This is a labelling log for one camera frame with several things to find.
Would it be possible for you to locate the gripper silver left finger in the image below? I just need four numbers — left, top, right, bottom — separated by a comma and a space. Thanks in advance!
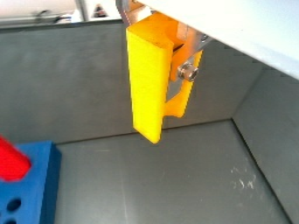
117, 0, 153, 26

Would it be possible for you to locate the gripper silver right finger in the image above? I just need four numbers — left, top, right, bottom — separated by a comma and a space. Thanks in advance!
166, 23, 213, 101

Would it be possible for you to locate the yellow arch block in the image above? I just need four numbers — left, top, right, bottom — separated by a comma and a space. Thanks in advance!
126, 12, 202, 143

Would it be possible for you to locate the blue peg board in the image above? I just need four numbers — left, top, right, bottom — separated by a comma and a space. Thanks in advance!
0, 141, 62, 224

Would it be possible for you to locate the red hexagonal peg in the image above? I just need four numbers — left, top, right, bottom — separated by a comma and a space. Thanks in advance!
0, 136, 33, 181

